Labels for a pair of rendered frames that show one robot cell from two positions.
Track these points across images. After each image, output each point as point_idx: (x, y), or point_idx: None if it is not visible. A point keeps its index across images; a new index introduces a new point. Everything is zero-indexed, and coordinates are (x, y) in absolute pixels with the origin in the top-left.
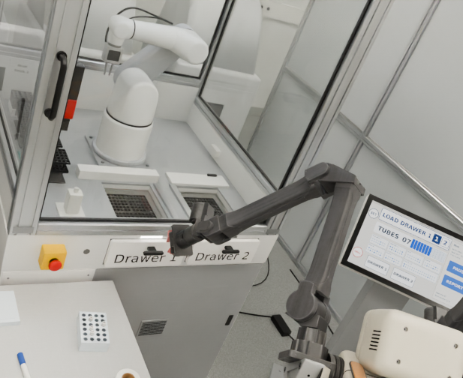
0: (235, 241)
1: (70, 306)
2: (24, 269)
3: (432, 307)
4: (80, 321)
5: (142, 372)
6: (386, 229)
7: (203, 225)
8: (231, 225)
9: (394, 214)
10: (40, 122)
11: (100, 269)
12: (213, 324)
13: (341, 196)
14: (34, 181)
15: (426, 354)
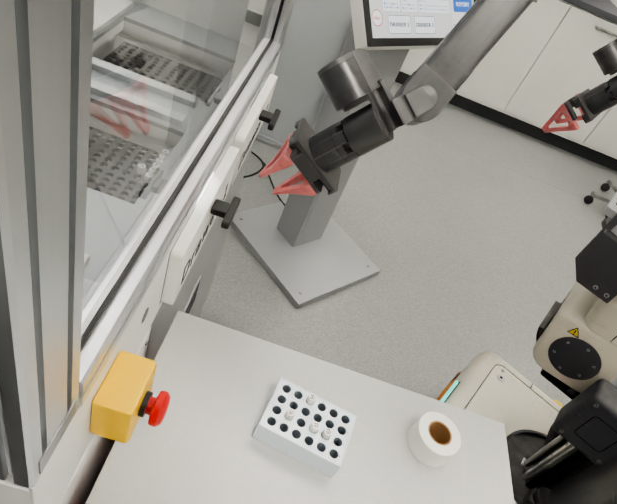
0: (265, 99)
1: (210, 428)
2: (72, 475)
3: (614, 41)
4: (286, 436)
5: (403, 397)
6: None
7: (419, 101)
8: (471, 69)
9: None
10: (19, 38)
11: (157, 314)
12: (223, 232)
13: None
14: (57, 307)
15: None
